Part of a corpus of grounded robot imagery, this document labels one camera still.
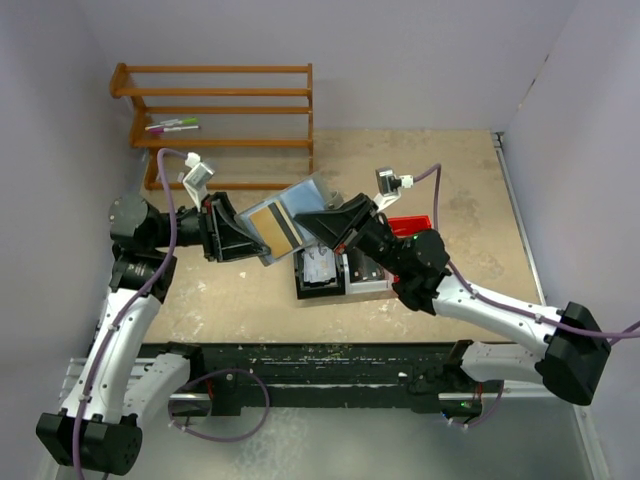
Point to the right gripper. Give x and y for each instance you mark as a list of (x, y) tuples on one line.
[(365, 220)]

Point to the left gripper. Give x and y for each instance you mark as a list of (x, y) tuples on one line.
[(208, 227)]

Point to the gold card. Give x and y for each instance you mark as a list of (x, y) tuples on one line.
[(275, 227)]

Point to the grey card holder wallet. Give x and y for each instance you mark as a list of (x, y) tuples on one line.
[(309, 195)]

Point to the black plastic bin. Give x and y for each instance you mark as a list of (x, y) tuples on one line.
[(307, 291)]

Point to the red plastic bin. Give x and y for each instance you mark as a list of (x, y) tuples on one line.
[(406, 226)]

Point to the white plastic bin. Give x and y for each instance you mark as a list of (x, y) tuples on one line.
[(361, 288)]

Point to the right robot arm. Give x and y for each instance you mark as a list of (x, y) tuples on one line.
[(563, 350)]

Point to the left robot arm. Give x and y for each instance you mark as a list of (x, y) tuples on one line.
[(99, 426)]

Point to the white VIP cards pile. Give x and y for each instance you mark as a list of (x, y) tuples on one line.
[(318, 264)]

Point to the black cards pile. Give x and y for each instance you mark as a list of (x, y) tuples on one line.
[(363, 269)]

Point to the wooden shelf rack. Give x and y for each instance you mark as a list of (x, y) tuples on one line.
[(122, 85)]

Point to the green marker pen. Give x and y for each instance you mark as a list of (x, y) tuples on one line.
[(182, 121)]

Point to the pink marker pen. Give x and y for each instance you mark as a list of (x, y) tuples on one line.
[(170, 129)]

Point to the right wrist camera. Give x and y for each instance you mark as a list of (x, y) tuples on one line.
[(390, 187)]

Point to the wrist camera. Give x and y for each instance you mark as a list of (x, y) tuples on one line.
[(195, 181), (390, 187)]

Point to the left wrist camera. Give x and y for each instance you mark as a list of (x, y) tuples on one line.
[(195, 181)]

